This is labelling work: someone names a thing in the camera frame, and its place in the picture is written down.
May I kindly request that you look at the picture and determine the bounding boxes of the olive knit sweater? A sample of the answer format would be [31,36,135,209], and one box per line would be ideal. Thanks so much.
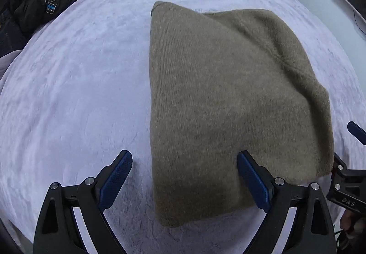
[149,0,335,228]

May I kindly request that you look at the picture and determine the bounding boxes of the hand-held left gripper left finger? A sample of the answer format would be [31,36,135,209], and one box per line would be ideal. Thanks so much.
[33,150,133,254]

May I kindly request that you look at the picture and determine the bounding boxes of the light grey cloth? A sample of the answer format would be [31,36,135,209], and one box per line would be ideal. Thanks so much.
[0,51,27,78]

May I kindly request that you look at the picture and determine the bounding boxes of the dark blue jeans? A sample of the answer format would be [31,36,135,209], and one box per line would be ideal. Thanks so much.
[0,9,29,57]

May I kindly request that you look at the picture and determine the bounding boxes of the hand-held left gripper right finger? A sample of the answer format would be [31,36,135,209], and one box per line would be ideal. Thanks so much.
[237,150,338,254]

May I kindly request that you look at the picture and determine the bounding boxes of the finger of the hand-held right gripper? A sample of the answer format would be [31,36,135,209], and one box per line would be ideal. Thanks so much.
[331,153,366,184]
[347,121,366,146]

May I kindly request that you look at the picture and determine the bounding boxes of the lavender fuzzy blanket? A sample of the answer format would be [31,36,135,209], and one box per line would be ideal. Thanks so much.
[0,0,366,254]

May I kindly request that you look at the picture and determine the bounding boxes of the person's right hand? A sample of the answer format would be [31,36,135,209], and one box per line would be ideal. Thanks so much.
[340,208,366,244]

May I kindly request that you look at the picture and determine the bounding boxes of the black monitor cable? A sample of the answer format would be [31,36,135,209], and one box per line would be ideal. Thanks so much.
[353,9,366,36]

